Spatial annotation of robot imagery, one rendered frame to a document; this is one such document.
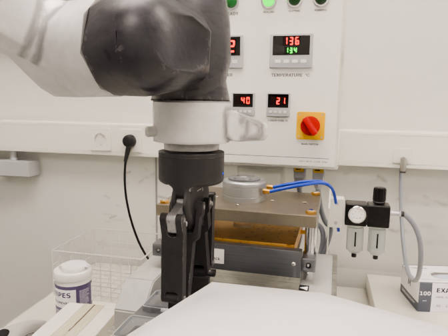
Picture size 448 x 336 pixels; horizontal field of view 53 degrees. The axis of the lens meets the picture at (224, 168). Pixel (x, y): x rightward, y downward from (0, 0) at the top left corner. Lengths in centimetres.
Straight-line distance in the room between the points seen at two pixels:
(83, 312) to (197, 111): 66
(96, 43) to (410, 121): 105
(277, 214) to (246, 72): 33
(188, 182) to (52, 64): 18
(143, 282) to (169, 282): 27
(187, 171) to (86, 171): 107
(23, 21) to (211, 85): 19
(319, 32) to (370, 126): 47
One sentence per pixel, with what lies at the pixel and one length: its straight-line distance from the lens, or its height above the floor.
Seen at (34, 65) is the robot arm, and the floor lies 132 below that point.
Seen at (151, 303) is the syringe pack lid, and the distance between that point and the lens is 66.
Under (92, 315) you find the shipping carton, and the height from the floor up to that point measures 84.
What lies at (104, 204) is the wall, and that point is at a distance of 152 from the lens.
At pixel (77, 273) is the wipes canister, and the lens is 111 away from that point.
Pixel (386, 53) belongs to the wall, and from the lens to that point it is 133.
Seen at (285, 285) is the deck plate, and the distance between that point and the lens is 92.
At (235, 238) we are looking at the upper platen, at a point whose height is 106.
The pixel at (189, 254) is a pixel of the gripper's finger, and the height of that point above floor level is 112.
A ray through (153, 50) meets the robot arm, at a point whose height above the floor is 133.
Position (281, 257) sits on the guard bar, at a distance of 73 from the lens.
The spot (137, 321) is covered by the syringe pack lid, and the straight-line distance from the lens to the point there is 62.
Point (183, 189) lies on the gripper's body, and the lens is 48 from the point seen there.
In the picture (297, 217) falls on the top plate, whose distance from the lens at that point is 72.
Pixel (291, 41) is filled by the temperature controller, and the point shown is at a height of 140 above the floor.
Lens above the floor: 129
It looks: 9 degrees down
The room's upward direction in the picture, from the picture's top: 1 degrees clockwise
